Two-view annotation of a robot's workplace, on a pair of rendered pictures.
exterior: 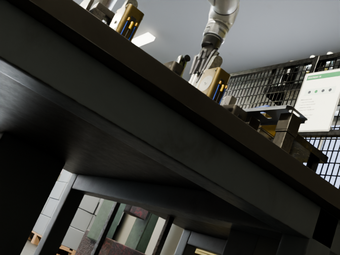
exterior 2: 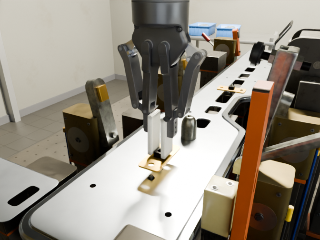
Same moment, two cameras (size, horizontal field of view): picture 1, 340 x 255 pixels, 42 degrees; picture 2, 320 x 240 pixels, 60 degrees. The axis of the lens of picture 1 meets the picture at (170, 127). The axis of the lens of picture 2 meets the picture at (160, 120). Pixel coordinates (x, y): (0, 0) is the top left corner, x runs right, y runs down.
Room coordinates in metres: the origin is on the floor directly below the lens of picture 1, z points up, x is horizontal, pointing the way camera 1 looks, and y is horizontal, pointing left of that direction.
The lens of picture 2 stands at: (1.88, -0.23, 1.27)
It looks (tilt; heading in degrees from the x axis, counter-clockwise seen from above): 25 degrees down; 148
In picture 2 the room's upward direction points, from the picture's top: straight up
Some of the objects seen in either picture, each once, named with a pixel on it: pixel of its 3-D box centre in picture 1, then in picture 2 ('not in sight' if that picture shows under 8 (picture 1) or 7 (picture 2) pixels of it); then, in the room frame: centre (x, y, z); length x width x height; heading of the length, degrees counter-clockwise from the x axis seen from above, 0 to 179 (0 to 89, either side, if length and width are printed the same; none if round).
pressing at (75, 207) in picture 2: not in sight; (230, 88); (1.30, 0.40, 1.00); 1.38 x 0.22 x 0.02; 120
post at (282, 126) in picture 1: (277, 156); not in sight; (1.30, -0.34, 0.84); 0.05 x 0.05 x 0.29; 30
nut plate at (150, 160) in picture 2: not in sight; (160, 153); (1.55, -0.02, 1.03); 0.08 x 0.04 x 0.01; 120
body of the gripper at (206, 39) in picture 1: (208, 49); (160, 30); (1.55, -0.02, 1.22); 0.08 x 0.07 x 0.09; 30
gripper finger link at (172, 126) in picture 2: not in sight; (177, 122); (1.58, 0.00, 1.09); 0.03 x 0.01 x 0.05; 30
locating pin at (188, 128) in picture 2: not in sight; (188, 129); (1.49, 0.09, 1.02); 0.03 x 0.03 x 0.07
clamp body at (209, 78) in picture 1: (201, 119); (89, 176); (1.33, -0.08, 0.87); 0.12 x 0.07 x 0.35; 30
